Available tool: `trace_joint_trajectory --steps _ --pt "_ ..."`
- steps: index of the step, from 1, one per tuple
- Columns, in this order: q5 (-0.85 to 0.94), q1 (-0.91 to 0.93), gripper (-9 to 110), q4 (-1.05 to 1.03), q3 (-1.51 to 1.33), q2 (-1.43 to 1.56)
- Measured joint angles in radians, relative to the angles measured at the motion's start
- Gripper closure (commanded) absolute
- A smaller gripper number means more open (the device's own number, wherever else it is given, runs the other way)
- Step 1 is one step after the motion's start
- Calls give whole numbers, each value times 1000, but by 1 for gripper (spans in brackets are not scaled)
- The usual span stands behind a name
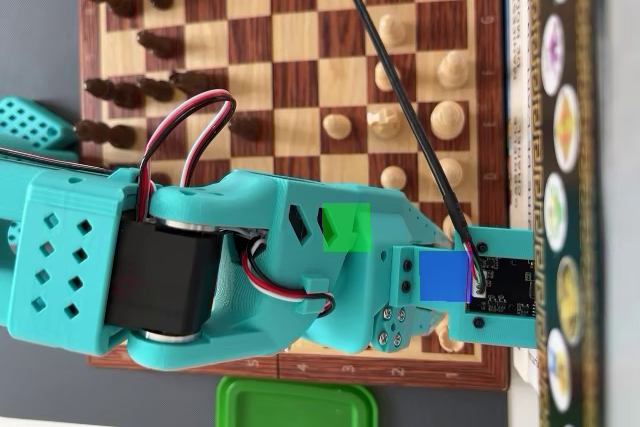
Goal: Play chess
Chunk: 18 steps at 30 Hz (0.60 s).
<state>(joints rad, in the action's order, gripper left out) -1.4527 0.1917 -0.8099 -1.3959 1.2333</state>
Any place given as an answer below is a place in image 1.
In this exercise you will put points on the dark wooden knight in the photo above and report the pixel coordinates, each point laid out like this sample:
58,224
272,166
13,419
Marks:
192,82

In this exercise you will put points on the white wooden pawn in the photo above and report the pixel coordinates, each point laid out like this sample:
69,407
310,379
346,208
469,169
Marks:
392,33
337,126
393,178
381,82

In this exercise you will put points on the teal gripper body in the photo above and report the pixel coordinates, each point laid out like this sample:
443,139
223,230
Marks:
369,272

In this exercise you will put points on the white wooden king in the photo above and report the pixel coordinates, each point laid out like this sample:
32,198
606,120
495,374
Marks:
447,119

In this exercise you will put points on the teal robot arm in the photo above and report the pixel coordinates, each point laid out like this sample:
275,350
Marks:
60,257

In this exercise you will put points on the white book Gabrielle Chanel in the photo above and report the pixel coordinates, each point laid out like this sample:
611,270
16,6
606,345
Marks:
515,97

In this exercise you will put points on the white wooden knight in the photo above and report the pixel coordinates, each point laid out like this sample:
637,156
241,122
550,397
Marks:
382,124

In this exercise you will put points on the large book with medallion cover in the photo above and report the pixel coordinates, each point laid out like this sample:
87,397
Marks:
570,187

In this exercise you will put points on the dark wooden bishop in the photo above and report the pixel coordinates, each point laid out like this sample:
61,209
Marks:
122,93

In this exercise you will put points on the white wooden queen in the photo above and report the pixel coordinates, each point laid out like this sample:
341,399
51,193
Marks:
452,169

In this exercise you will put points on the white wooden rook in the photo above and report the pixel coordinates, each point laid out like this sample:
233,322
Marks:
442,339

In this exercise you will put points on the white book L'histoire de l'art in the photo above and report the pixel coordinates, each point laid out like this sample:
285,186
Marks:
527,97

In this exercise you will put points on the wrist camera board teal mount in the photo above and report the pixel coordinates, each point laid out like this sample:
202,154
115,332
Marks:
500,277

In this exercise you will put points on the green plastic container lid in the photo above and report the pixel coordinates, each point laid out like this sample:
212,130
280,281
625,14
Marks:
297,404

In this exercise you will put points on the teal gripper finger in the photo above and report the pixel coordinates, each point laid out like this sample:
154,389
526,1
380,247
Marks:
412,229
419,321

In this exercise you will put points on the wooden folding chessboard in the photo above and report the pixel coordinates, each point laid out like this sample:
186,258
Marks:
295,37

